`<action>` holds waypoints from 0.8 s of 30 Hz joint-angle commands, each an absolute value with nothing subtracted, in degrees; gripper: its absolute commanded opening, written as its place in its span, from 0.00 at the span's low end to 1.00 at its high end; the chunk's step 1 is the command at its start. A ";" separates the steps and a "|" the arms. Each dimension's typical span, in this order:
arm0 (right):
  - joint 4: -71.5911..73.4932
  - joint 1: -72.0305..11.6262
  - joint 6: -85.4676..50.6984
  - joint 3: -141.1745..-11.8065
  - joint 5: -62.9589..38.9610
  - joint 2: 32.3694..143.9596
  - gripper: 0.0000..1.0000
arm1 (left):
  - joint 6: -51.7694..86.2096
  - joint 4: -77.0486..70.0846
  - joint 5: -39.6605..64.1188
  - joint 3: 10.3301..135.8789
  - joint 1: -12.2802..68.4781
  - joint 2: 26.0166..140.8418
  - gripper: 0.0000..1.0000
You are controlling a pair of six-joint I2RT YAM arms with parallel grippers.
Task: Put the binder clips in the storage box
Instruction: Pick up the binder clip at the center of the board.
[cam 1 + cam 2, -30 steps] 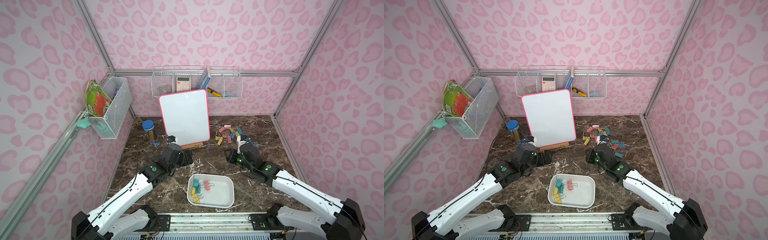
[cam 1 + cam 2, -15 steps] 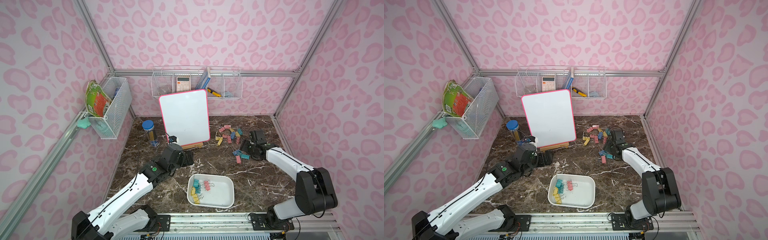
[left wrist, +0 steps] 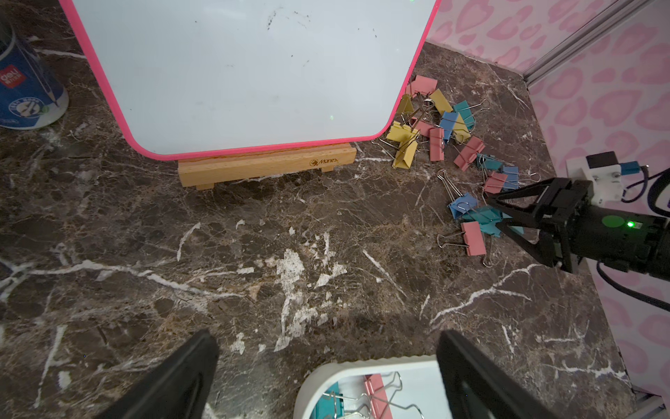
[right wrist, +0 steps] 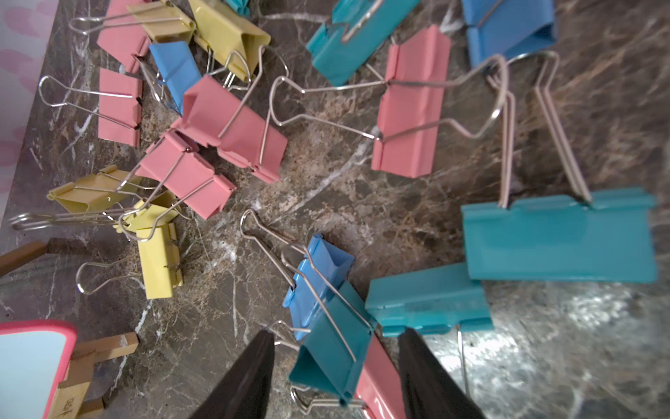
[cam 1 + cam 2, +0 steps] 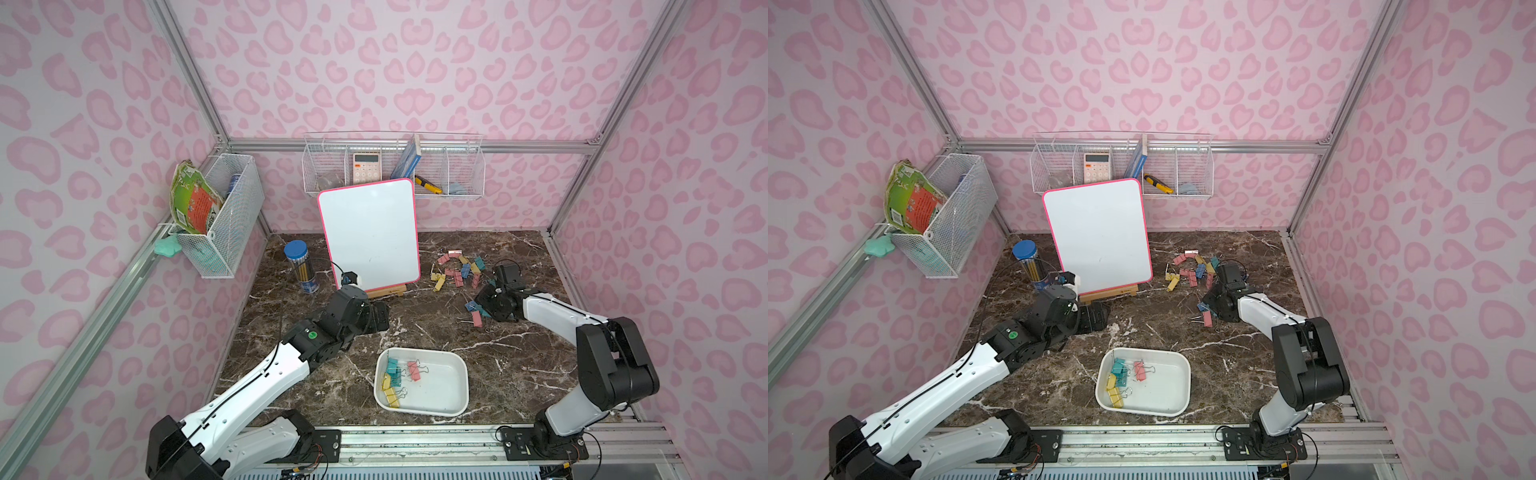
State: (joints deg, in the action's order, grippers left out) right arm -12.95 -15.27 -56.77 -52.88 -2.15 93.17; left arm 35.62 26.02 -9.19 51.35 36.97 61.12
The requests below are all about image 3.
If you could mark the pink framed whiteboard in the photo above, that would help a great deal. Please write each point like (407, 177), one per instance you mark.
(191, 79)

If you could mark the wooden whiteboard stand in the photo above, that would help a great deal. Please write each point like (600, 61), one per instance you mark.
(204, 174)

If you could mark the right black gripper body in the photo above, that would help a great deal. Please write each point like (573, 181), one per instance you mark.
(538, 218)

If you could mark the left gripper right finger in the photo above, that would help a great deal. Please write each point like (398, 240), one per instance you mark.
(477, 388)

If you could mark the teal binder clip upper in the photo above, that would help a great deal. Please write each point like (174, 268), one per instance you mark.
(465, 110)

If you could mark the white plastic storage tray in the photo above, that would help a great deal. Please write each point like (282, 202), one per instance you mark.
(405, 387)

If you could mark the teal binder clip lone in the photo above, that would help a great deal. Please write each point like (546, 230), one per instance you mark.
(330, 404)

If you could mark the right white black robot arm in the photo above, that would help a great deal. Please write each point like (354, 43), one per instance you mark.
(623, 241)

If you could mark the blue lid pencil tube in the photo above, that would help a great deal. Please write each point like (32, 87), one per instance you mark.
(31, 97)

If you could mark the yellow binder clip left pile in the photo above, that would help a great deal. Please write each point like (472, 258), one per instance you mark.
(405, 155)

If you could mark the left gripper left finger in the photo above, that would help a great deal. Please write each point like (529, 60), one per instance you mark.
(178, 388)

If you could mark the blue binder clip middle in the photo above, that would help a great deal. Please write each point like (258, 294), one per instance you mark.
(460, 203)

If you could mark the blue binder clip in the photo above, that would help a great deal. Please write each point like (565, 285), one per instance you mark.
(516, 179)
(460, 203)

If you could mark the large teal binder clip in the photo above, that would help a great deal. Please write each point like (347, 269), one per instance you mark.
(488, 218)

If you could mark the blue binder clip right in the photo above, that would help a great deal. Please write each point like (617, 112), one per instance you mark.
(516, 179)

